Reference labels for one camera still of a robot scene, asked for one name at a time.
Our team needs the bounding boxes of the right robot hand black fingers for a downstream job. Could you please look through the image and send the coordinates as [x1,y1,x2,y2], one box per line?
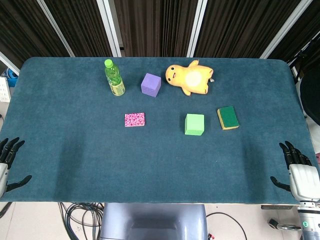
[270,140,320,202]

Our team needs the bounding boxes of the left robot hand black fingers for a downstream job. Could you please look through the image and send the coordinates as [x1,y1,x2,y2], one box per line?
[0,136,33,198]

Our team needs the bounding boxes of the metal caster base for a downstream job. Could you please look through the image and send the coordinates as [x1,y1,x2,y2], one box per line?
[268,217,303,231]

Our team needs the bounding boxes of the white power strip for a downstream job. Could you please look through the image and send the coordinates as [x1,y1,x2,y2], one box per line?
[0,76,11,102]

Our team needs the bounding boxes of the black office chair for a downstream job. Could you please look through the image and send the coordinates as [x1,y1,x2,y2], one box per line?
[299,67,320,120]

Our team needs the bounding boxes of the green and yellow sponge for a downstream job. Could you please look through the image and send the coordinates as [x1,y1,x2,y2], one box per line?
[216,105,240,131]

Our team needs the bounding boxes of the blue object beside table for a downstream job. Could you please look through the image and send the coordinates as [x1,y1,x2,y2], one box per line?
[6,68,19,82]

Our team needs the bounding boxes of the green foam cube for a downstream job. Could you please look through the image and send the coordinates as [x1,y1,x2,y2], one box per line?
[184,113,205,136]

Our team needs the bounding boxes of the teal table cloth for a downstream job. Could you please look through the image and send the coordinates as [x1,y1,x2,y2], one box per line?
[0,56,320,204]

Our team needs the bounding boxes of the green plastic drink bottle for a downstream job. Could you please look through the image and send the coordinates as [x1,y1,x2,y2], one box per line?
[104,58,126,96]

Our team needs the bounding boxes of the yellow plush toy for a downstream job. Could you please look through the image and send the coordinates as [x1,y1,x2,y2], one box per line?
[165,59,215,97]

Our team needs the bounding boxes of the grey robot torso base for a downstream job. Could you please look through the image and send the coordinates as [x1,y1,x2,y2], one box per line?
[99,202,209,240]

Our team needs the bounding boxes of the purple foam cube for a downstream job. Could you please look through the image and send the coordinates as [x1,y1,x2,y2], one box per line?
[140,72,162,98]

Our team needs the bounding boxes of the thin black floor cable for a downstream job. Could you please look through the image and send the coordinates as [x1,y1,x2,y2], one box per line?
[206,212,247,240]

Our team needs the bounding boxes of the black floor cable bundle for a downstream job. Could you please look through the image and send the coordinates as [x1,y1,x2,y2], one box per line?
[58,202,105,240]

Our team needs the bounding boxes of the white frame post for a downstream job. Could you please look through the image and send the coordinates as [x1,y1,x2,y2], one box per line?
[37,0,75,58]
[186,0,208,58]
[96,0,123,58]
[0,51,20,76]
[259,0,313,60]

